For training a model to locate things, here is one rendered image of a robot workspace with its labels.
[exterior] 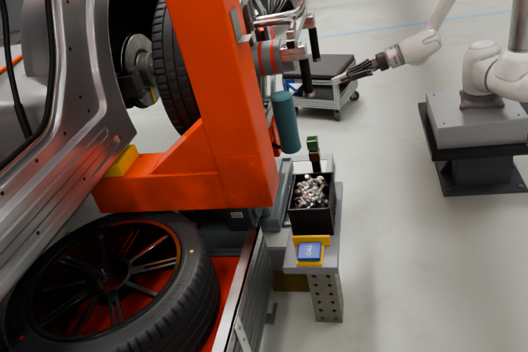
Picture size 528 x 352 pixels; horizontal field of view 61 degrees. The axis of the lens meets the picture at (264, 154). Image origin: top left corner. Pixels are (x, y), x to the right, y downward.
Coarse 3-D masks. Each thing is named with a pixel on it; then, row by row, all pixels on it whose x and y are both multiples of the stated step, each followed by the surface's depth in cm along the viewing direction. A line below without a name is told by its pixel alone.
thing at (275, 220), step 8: (288, 160) 243; (288, 168) 233; (280, 176) 233; (288, 176) 231; (280, 184) 227; (288, 184) 230; (280, 192) 221; (288, 192) 228; (280, 200) 212; (280, 208) 209; (264, 216) 205; (272, 216) 207; (280, 216) 208; (264, 224) 205; (272, 224) 204; (280, 224) 207
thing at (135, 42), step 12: (132, 36) 191; (144, 36) 200; (132, 48) 190; (144, 48) 200; (120, 60) 185; (132, 60) 189; (144, 60) 192; (144, 72) 192; (144, 84) 196; (156, 84) 199; (156, 96) 208
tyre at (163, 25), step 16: (160, 0) 165; (160, 16) 160; (160, 32) 158; (160, 48) 157; (176, 48) 156; (160, 64) 158; (176, 64) 157; (160, 80) 159; (176, 80) 158; (160, 96) 162; (176, 96) 160; (192, 96) 159; (176, 112) 165; (192, 112) 163; (176, 128) 171
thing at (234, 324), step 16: (256, 240) 160; (240, 256) 155; (256, 256) 158; (240, 272) 148; (256, 272) 156; (240, 288) 142; (256, 288) 155; (240, 304) 139; (224, 320) 134; (240, 320) 139; (224, 336) 129; (240, 336) 134
